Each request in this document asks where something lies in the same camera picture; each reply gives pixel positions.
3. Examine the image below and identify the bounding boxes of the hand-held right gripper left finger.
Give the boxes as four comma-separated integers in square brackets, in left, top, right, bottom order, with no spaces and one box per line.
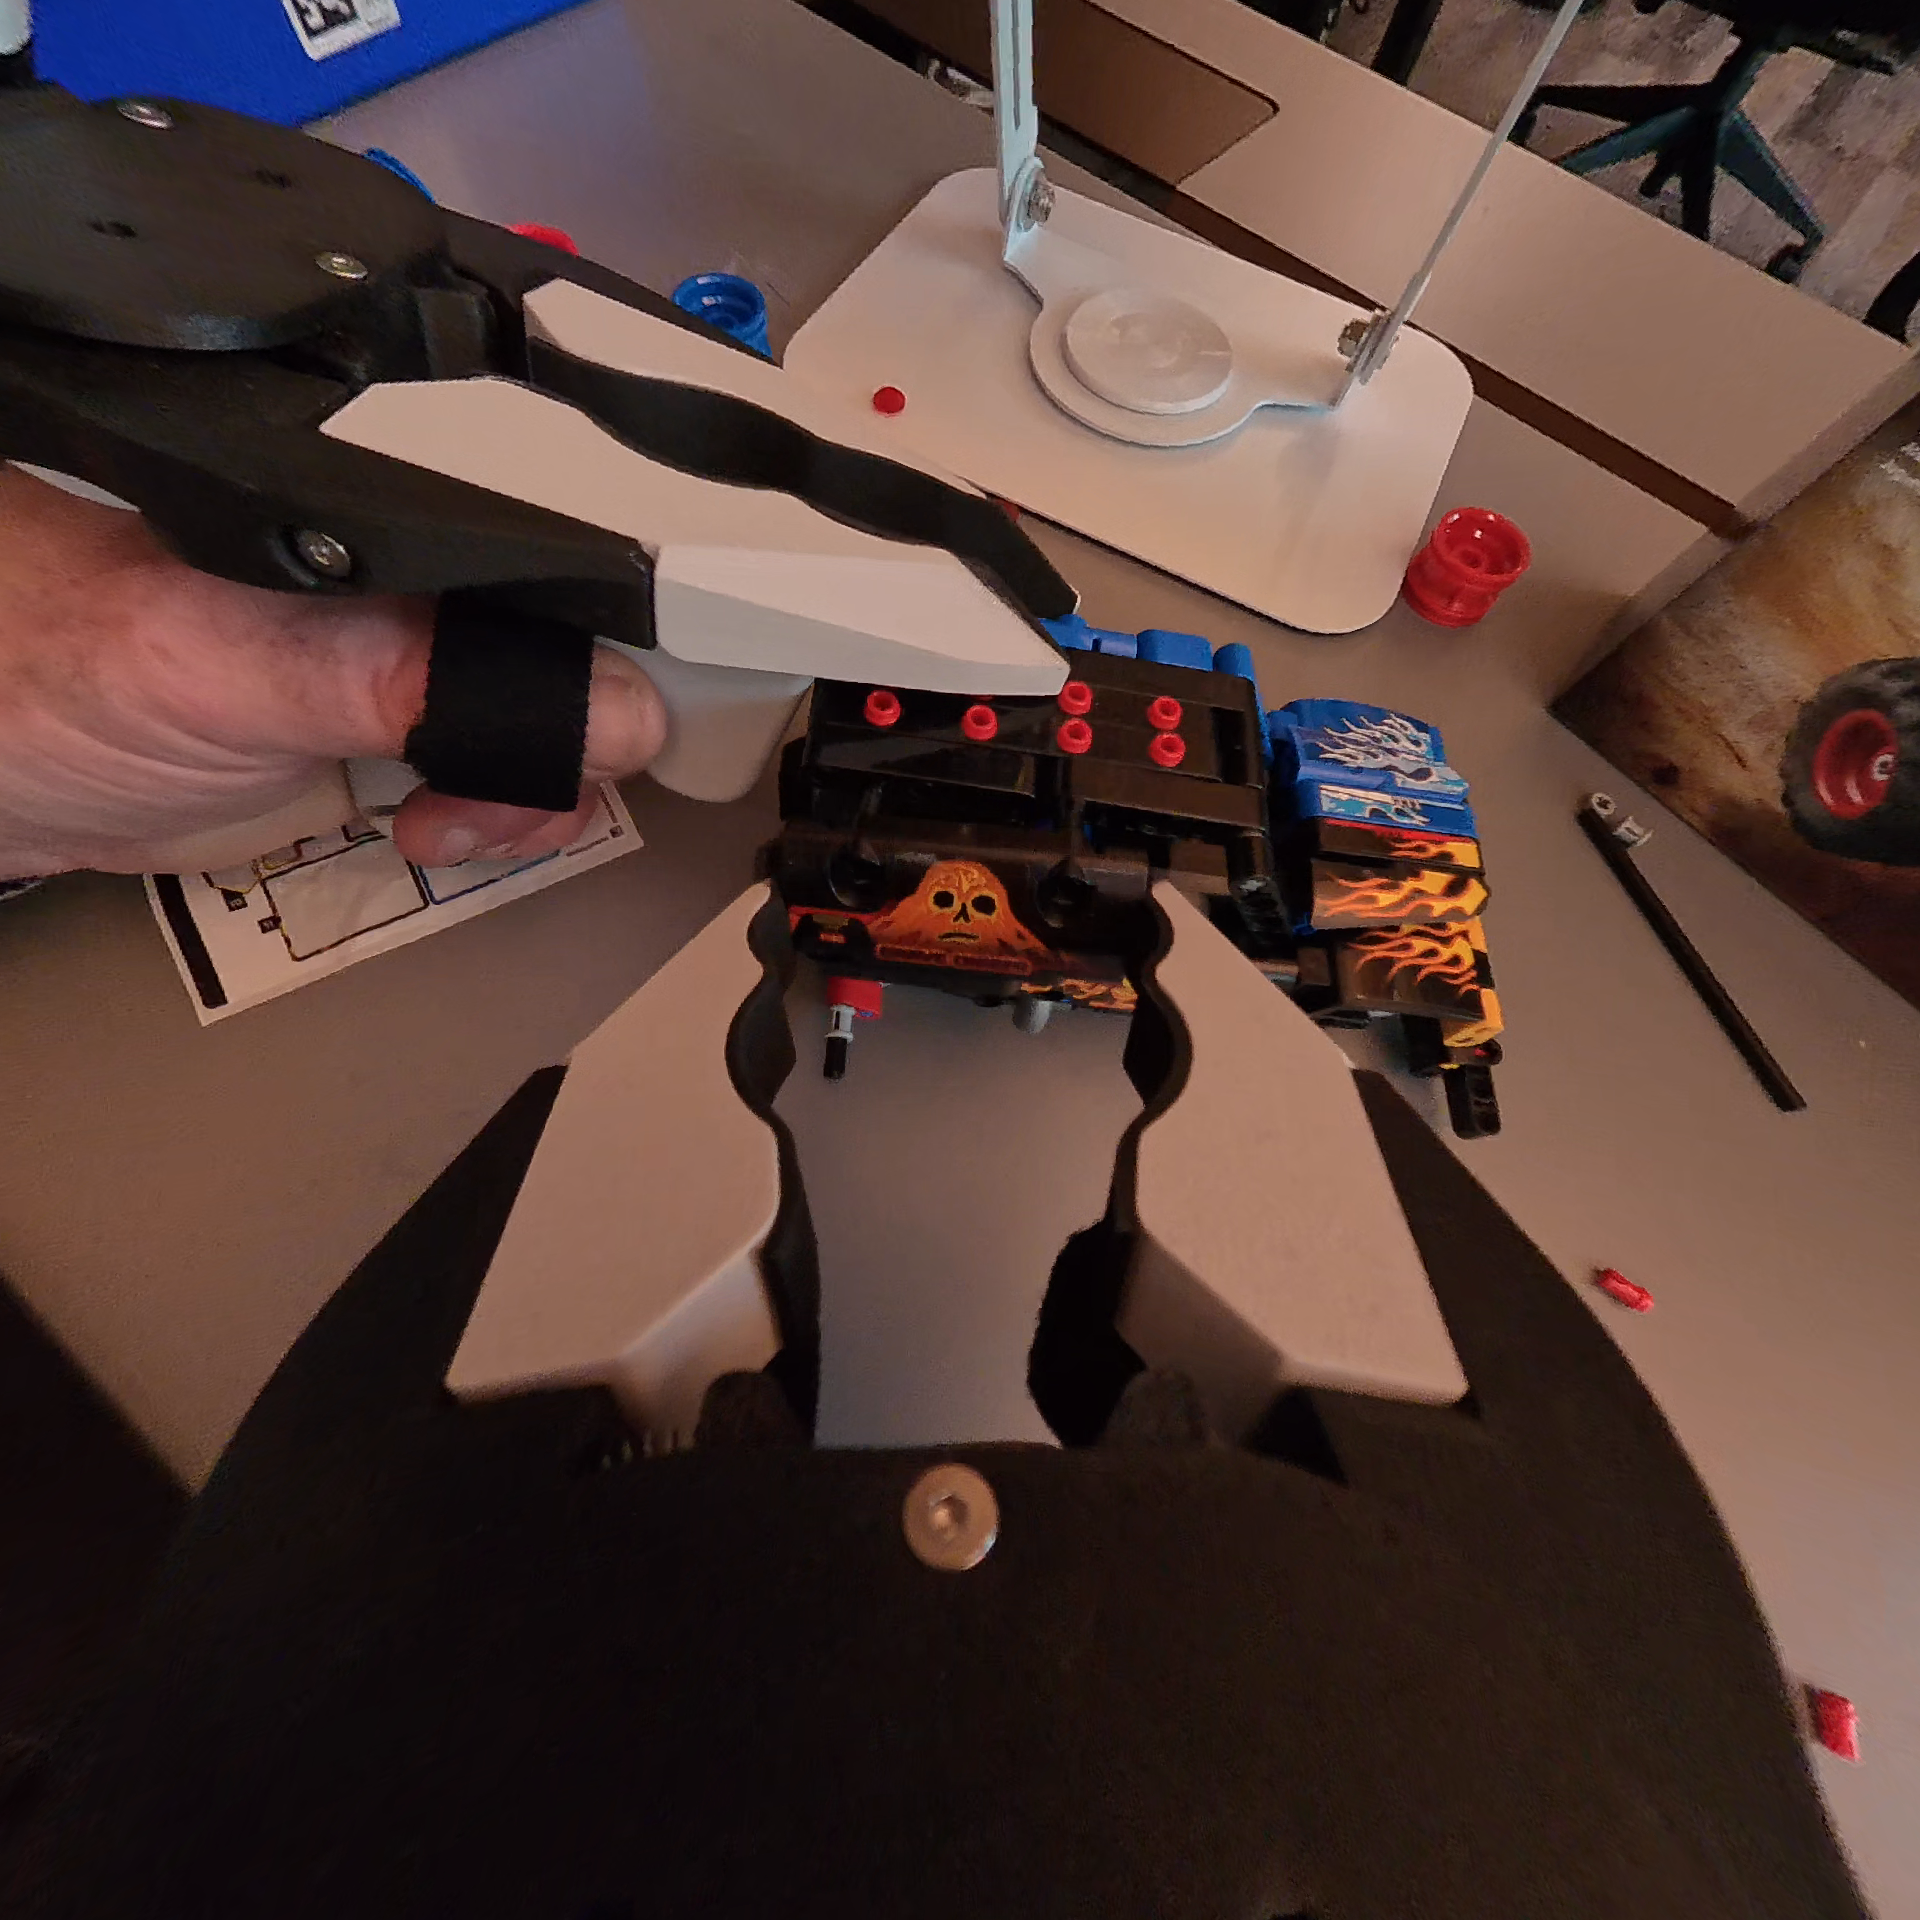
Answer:
[451,880,828,1441]

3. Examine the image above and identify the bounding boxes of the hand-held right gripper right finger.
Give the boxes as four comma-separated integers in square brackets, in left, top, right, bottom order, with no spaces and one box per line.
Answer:
[1035,880,1473,1441]

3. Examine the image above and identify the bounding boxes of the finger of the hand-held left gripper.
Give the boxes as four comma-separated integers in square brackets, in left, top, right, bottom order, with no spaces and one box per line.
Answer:
[326,361,1073,697]
[526,276,1073,617]

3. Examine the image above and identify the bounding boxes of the blue black brick truck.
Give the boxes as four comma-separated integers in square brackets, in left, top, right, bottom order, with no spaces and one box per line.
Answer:
[753,615,1511,1136]

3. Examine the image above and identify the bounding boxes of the flame-printed brick panel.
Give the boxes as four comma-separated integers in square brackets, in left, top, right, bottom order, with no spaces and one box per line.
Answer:
[787,849,1148,1008]

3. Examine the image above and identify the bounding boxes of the grey desk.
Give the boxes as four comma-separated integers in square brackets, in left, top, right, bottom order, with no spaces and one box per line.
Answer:
[0,0,1920,1920]

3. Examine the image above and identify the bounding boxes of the person's left hand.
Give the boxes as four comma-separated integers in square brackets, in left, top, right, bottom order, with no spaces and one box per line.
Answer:
[0,465,668,878]

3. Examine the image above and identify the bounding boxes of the blue storage bin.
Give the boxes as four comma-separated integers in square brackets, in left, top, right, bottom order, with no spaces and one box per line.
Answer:
[16,0,571,128]

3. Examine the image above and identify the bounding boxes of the scattered small brick pieces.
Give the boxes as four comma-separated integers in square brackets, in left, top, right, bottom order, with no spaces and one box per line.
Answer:
[1592,1265,1868,1767]

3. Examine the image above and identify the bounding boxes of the white sticker sheet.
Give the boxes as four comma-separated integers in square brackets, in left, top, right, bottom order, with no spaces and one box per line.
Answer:
[144,766,648,1028]

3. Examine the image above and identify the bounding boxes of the white book stand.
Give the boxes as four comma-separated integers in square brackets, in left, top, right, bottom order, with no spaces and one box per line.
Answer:
[782,0,1593,638]

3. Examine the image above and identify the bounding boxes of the black axle rod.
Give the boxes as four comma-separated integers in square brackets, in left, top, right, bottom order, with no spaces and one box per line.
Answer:
[1582,791,1811,1114]

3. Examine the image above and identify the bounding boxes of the large red wheel hub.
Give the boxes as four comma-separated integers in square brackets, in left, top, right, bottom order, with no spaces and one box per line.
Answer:
[1406,505,1536,625]

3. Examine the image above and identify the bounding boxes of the monster truck set box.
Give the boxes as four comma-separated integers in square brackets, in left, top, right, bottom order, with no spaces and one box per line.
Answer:
[1552,406,1920,1008]

